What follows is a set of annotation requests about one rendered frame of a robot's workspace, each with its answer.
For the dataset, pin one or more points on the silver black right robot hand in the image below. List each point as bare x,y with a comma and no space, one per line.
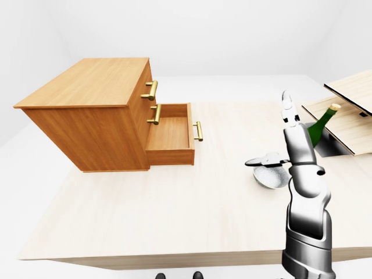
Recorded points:
299,145

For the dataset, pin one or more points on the small round bowl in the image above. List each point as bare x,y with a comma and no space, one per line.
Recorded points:
270,177

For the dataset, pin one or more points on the wooden cabinet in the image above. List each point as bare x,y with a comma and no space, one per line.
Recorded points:
87,116

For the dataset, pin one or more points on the green wine bottle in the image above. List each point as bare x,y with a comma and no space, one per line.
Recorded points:
318,128

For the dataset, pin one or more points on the open wooden drawer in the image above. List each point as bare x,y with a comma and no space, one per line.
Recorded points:
170,130

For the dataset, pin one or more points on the closed wooden drawer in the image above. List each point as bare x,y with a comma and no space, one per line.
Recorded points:
143,116
142,87

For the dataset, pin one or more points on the small dark rounded shape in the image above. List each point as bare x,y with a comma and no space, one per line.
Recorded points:
198,275
160,276

